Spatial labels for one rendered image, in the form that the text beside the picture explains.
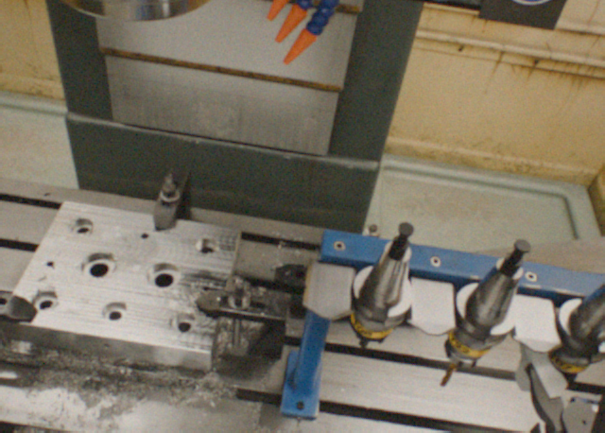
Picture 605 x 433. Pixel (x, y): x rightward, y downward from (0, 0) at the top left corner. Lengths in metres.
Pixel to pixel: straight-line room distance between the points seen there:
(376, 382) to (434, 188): 0.90
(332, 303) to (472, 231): 1.08
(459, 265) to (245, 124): 0.68
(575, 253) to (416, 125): 0.55
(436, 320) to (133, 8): 0.42
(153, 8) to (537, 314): 0.49
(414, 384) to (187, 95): 0.69
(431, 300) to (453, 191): 1.12
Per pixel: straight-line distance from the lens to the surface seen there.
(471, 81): 1.65
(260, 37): 1.13
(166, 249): 0.97
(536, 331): 0.69
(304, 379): 0.89
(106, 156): 1.44
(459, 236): 1.66
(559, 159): 1.85
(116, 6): 0.56
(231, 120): 1.26
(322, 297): 0.64
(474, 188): 1.81
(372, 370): 0.98
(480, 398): 1.01
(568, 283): 0.74
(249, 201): 1.43
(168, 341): 0.87
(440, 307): 0.67
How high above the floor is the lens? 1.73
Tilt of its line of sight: 45 degrees down
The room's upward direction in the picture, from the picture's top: 10 degrees clockwise
